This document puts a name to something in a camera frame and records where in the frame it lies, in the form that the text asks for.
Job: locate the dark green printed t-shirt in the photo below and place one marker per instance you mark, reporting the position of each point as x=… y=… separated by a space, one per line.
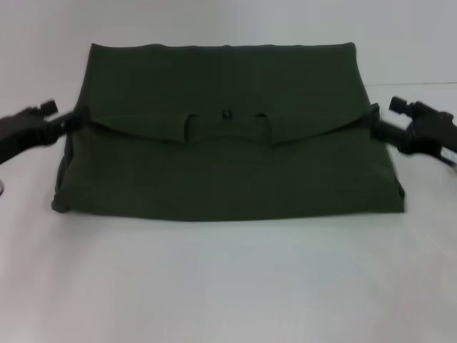
x=228 y=171

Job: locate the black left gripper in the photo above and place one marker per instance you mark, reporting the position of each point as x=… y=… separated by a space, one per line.
x=18 y=132

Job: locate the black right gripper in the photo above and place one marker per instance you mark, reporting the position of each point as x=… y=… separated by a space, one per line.
x=432 y=132

